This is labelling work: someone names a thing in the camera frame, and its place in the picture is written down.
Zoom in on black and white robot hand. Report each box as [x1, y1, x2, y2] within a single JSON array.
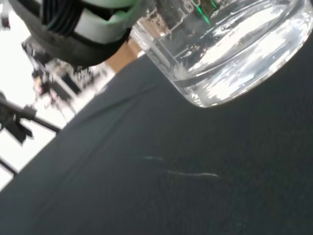
[[9, 0, 145, 67]]

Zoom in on brown cardboard box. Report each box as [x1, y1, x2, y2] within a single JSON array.
[[104, 39, 144, 74]]

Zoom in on black tripod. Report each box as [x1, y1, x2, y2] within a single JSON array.
[[0, 91, 62, 176]]

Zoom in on black scalloped bench cloth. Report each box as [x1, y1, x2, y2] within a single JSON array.
[[0, 34, 313, 235]]

